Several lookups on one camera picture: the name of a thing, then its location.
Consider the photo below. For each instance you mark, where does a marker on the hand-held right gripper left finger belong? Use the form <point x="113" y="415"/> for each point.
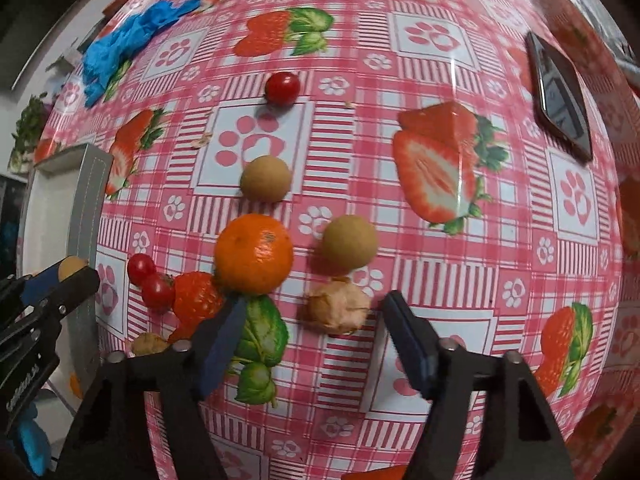
<point x="225" y="350"/>

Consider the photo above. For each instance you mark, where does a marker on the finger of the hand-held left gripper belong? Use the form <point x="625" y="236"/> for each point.
<point x="42" y="280"/>
<point x="77" y="287"/>

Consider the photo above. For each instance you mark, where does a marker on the person's left hand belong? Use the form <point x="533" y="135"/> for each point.
<point x="34" y="442"/>

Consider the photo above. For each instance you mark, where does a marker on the green potted plant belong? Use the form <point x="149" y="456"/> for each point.
<point x="30" y="125"/>

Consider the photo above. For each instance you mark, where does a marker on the grey felt tray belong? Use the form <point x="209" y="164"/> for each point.
<point x="92" y="210"/>

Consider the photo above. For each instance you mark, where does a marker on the black smartphone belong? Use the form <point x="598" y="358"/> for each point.
<point x="560" y="95"/>

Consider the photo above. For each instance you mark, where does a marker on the small orange fruit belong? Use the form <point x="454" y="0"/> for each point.
<point x="75" y="386"/>

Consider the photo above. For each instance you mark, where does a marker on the dark cluttered shelf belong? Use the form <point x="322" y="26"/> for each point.
<point x="10" y="230"/>

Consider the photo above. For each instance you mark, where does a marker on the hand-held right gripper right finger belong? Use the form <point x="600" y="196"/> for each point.
<point x="412" y="355"/>

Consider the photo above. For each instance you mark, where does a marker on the red cherry tomato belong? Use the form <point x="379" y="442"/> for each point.
<point x="157" y="292"/>
<point x="140" y="267"/>
<point x="282" y="89"/>

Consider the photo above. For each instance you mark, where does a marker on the tan walnut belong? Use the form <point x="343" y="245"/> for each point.
<point x="338" y="306"/>
<point x="149" y="345"/>

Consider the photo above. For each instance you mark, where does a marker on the blue rubber gloves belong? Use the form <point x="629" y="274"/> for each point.
<point x="120" y="45"/>

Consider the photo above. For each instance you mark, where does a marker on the orange mandarin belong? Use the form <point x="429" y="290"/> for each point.
<point x="254" y="253"/>

